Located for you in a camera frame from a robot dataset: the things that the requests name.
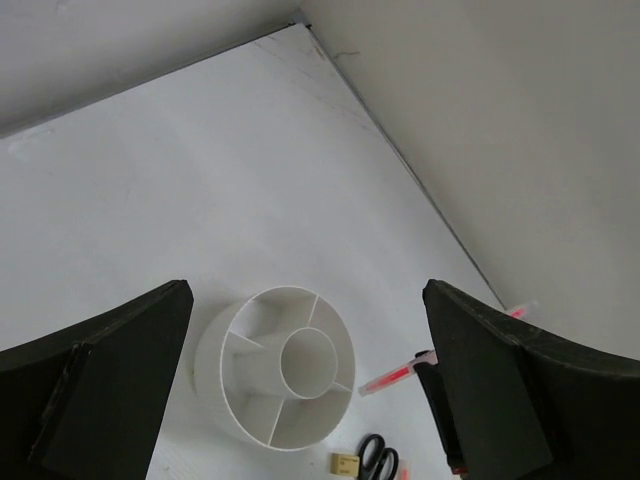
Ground purple red marker pen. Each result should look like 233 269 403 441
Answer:
414 363 469 479

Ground orange red marker pen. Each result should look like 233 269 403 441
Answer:
396 458 411 480

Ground thin red pen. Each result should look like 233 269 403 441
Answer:
358 301 540 397

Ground small yellow eraser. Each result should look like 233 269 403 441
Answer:
330 452 361 478

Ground black handled scissors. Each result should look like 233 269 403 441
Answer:
357 434 400 480

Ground white round divided organizer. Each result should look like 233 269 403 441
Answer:
193 286 356 452

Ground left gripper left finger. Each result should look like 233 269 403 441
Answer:
1 280 194 479

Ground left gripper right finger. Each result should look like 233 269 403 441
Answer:
423 280 639 479

